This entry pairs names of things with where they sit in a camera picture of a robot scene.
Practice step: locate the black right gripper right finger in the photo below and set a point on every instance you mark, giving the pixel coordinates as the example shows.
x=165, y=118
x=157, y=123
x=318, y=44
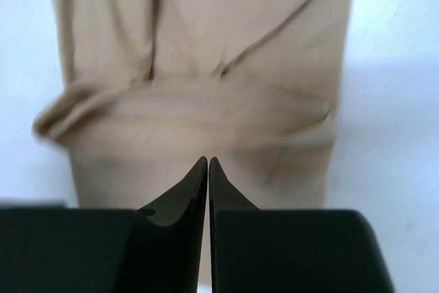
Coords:
x=259, y=250

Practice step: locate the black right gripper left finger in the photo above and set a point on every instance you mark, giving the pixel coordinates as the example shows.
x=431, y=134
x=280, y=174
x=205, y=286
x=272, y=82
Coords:
x=152, y=249

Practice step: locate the beige t shirt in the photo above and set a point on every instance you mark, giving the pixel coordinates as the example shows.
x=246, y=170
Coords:
x=150, y=86

